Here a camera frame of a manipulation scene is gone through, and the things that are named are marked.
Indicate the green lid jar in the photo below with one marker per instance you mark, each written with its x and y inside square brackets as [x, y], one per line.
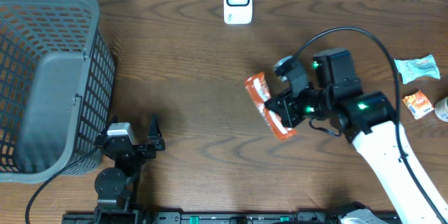
[441, 110]

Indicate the grey plastic basket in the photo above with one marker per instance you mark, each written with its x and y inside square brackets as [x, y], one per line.
[57, 77]

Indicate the white barcode scanner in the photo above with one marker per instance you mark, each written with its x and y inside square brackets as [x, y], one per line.
[237, 12]

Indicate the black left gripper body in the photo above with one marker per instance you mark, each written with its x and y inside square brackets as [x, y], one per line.
[139, 153]

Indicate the orange tissue packet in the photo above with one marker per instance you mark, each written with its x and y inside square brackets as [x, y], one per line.
[418, 104]

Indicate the teal snack packet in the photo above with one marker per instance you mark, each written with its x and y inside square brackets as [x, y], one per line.
[412, 69]

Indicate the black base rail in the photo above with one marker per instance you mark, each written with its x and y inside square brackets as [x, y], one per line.
[356, 217]

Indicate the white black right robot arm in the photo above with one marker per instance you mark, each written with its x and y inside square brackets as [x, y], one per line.
[368, 122]

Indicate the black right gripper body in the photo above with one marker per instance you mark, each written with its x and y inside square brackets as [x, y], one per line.
[311, 102]

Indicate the red chocolate bar wrapper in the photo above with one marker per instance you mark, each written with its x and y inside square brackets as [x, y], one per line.
[258, 91]

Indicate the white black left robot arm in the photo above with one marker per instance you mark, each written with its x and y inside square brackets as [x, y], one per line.
[117, 186]

